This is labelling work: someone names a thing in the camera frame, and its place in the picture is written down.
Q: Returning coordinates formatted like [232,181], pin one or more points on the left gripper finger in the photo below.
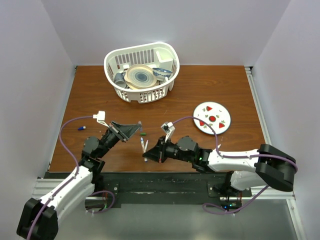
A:
[119,126]
[127,133]

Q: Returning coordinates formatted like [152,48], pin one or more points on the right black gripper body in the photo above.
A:
[168,150]

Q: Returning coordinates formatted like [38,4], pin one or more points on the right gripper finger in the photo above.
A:
[155,152]
[152,157]

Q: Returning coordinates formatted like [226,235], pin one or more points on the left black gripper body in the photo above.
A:
[110,138]

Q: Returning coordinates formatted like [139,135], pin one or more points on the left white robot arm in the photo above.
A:
[41,218]

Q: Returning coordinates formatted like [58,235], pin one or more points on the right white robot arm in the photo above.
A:
[266,165]

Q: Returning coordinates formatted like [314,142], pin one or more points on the white thin pen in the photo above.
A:
[146,145]

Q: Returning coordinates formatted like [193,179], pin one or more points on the blue pen cap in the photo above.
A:
[81,128]

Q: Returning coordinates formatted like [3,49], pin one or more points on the grey-white mug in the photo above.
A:
[119,80]

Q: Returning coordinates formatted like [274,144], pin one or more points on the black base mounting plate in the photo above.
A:
[168,188]

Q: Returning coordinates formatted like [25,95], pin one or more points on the beige blue-centred plate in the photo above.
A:
[140,76]

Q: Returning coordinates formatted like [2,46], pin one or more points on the white plastic dish basket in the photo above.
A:
[154,55]

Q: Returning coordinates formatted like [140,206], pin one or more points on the watermelon pattern round plate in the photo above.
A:
[215,115]

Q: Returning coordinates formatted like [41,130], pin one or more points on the blue patterned white bowl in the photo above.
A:
[161,74]

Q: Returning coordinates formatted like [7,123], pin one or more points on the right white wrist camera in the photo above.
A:
[168,128]

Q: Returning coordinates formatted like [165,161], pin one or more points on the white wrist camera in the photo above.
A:
[168,128]
[100,118]

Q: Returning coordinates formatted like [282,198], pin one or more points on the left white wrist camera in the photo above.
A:
[100,118]

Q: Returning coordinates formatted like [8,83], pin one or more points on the aluminium frame rail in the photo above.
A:
[271,193]

